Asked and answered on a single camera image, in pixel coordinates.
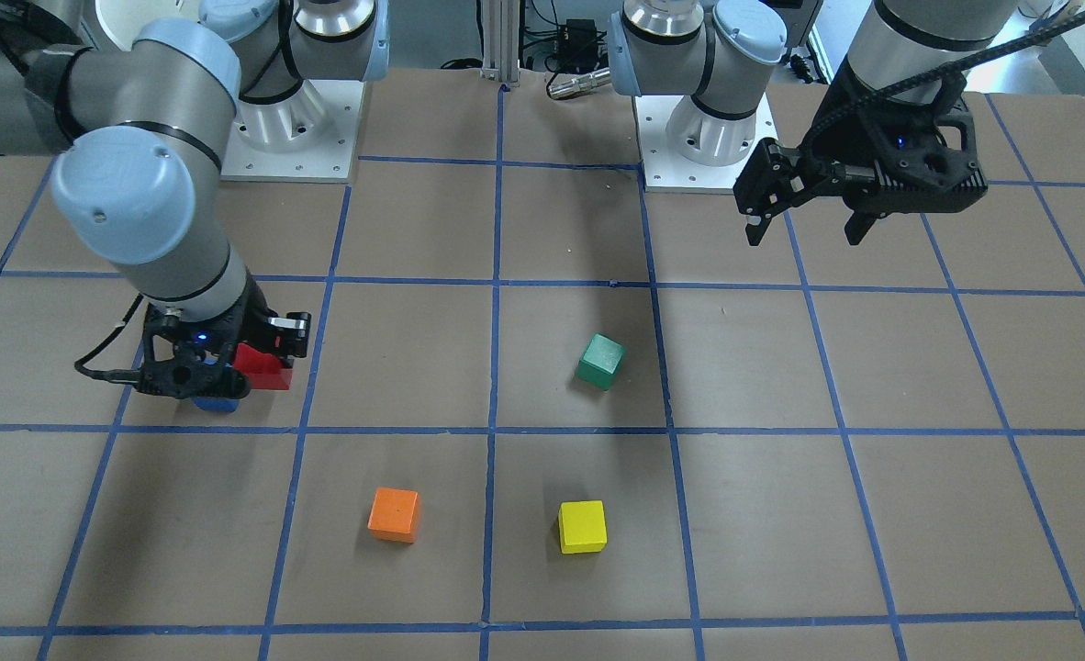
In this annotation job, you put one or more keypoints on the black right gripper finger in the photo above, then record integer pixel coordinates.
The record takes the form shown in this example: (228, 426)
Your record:
(286, 337)

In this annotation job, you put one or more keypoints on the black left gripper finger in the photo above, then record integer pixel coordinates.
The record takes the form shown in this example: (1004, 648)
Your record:
(775, 179)
(860, 223)

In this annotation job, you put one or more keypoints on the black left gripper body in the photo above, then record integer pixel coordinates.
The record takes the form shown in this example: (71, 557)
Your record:
(838, 150)

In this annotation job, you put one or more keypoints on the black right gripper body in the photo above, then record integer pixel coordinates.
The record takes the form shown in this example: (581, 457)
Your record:
(254, 315)

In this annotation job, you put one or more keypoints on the red wooden block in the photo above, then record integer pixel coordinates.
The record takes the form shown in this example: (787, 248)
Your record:
(263, 371)

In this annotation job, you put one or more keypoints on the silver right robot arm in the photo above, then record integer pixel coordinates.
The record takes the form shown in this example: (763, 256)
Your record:
(140, 137)

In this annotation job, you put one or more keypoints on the blue wooden block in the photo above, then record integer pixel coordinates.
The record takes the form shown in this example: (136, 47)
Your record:
(216, 405)

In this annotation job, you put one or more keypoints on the orange wooden block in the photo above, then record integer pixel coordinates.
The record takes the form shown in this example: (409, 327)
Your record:
(395, 515)

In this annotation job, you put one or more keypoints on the green wooden block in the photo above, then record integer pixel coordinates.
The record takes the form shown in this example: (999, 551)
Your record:
(600, 362)

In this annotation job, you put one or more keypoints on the yellow wooden block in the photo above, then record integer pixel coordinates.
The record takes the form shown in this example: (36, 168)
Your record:
(582, 526)

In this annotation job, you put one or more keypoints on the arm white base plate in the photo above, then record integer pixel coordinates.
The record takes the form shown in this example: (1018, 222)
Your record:
(309, 137)
(685, 150)

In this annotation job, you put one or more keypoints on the aluminium frame post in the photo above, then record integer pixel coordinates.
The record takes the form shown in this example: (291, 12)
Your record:
(500, 41)

